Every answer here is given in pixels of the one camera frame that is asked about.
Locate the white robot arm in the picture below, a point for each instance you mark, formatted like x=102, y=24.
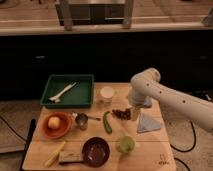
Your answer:
x=147, y=84

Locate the orange bowl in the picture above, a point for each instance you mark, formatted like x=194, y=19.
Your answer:
x=65, y=125

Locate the brown scrub brush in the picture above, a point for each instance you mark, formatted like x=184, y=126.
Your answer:
x=67, y=158

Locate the blue sponge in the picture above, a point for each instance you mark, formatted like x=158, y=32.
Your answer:
x=147, y=102

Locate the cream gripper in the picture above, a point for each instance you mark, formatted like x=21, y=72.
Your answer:
x=134, y=111

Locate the dark purple bowl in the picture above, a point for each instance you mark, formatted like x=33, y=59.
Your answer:
x=95, y=152

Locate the metal measuring cup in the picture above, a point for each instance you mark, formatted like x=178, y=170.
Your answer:
x=81, y=120

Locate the yellow lemon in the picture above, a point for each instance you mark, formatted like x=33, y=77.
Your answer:
x=54, y=122

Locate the green plastic tray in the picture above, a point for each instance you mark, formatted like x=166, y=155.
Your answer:
x=80, y=96

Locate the white shelf frame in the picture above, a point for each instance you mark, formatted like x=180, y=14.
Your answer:
x=94, y=12

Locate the green plastic cup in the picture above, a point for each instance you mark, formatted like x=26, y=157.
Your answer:
x=125, y=144

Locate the white plastic cup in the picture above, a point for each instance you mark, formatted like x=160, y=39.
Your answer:
x=107, y=94

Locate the green cucumber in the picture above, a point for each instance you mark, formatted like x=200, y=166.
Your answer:
x=106, y=124

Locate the blue folded cloth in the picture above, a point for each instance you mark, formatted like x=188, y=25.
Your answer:
x=147, y=124

